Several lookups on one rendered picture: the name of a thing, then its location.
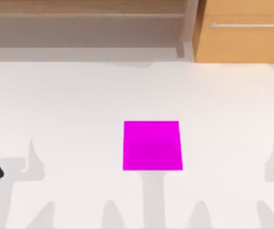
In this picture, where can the wooden cupboard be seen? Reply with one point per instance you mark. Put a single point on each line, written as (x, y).
(241, 43)

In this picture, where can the flat magenta square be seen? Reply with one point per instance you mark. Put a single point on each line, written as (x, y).
(152, 146)

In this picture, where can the open wooden shelves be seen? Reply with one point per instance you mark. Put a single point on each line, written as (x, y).
(84, 26)

